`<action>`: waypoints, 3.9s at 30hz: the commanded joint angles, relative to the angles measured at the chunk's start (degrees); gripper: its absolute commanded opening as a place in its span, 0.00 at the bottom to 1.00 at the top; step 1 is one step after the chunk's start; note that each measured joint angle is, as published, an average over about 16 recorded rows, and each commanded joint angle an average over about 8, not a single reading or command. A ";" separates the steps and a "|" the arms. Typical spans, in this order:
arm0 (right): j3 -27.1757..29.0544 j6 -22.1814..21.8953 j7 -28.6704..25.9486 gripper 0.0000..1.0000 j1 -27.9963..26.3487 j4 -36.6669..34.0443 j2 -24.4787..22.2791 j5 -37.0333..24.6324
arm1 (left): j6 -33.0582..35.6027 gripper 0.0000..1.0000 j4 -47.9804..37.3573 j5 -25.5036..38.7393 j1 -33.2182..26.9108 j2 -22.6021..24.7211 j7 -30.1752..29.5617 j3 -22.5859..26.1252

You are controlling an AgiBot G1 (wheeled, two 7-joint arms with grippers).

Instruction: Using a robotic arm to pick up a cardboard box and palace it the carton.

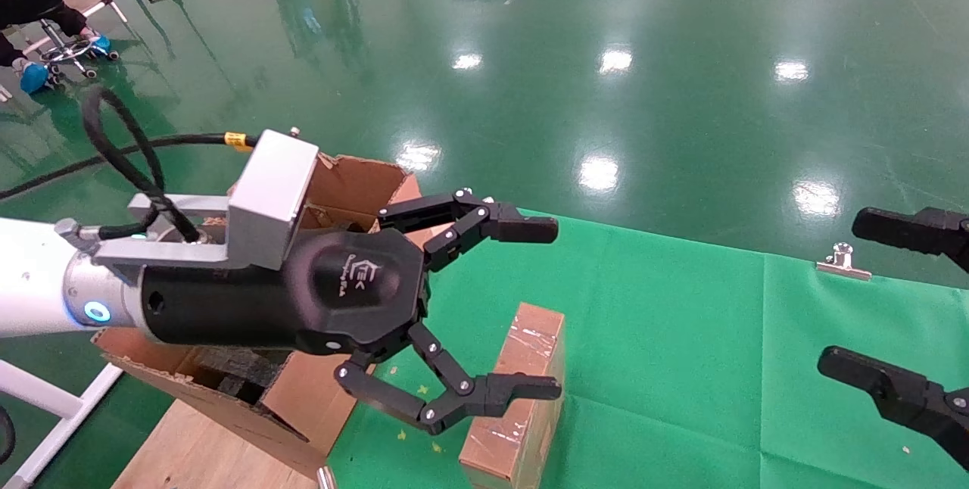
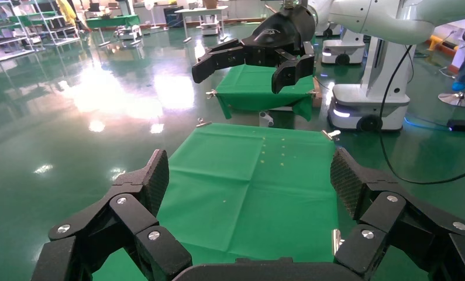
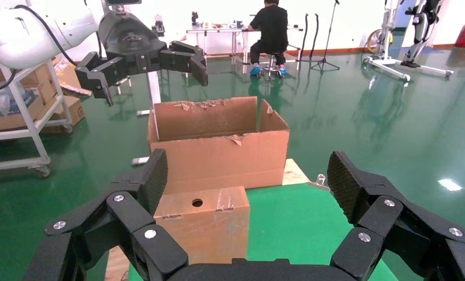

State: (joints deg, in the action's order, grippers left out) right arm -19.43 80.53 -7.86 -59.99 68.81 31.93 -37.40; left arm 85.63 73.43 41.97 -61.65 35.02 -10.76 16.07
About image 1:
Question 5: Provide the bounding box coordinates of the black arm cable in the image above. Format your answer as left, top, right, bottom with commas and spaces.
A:
0, 86, 260, 244

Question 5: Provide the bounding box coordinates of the white metal frame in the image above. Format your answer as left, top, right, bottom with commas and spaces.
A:
0, 359, 123, 489

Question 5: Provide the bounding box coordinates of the silver binder clip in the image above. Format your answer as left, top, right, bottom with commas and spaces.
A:
816, 243, 873, 282

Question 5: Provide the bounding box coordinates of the green table cloth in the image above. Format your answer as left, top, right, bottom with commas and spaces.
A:
326, 205, 969, 489

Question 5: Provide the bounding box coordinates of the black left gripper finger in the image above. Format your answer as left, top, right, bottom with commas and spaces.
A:
377, 188, 559, 272
335, 322, 563, 435

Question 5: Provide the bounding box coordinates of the black foam block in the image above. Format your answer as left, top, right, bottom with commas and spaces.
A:
185, 345, 292, 406

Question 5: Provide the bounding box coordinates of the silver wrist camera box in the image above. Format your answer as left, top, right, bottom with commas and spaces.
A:
95, 128, 319, 285

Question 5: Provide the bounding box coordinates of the small taped cardboard box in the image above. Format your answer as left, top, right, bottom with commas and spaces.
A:
459, 302, 566, 489

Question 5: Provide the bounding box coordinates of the large open cardboard carton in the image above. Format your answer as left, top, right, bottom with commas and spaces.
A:
91, 152, 436, 479

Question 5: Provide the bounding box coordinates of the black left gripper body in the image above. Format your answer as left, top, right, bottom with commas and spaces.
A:
140, 230, 431, 357

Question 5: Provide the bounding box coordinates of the rolling stool chrome base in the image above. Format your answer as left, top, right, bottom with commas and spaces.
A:
38, 20, 120, 81

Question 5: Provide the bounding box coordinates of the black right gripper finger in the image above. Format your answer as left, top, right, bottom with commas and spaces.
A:
852, 207, 969, 272
818, 345, 969, 471

